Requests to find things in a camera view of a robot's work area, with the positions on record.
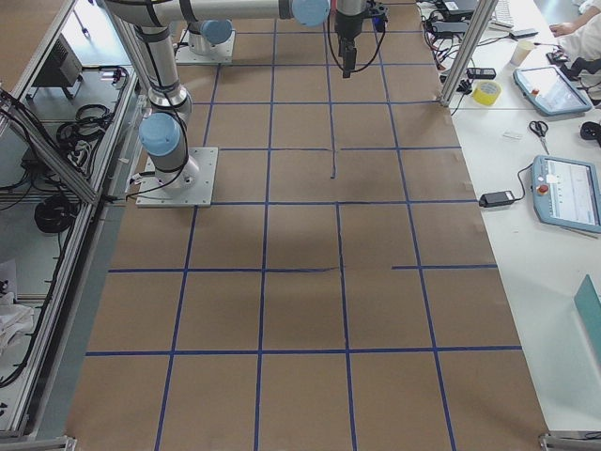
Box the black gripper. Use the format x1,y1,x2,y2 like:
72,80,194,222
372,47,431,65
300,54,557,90
338,0,389,79

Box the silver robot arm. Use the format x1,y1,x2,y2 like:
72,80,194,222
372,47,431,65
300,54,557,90
106,0,331,188

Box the black remote device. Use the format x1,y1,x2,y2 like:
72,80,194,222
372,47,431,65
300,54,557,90
466,68,497,80

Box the yellow tape roll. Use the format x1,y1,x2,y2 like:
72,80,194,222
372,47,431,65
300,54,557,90
472,80,501,106

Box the white paper cup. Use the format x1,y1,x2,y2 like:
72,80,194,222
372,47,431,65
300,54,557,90
510,40,536,67

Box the far teach pendant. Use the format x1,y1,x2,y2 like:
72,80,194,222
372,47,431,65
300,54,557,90
513,66,593,117

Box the teach pendant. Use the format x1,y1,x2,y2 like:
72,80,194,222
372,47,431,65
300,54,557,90
531,155,600,234
513,66,593,117

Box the black scissors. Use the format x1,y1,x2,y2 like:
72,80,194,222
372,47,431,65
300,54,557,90
529,120,549,155

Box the black power brick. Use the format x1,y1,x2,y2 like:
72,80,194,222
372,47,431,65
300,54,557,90
478,190,516,208

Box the person in white coat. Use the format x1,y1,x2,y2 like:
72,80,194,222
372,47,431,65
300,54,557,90
549,1,600,61

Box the near teach pendant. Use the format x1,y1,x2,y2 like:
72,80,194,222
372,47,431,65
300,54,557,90
531,155,600,234

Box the grey control box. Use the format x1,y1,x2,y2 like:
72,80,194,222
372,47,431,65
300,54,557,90
27,34,83,100

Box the teal board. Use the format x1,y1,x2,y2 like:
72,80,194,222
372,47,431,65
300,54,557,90
574,274,601,356

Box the aluminium side frame post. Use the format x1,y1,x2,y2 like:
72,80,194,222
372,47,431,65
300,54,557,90
439,0,498,107

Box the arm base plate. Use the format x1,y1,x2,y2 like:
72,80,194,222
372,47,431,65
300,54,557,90
175,30,236,66
135,147,219,208

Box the coiled black cable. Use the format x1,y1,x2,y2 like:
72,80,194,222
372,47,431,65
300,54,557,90
33,194,79,235

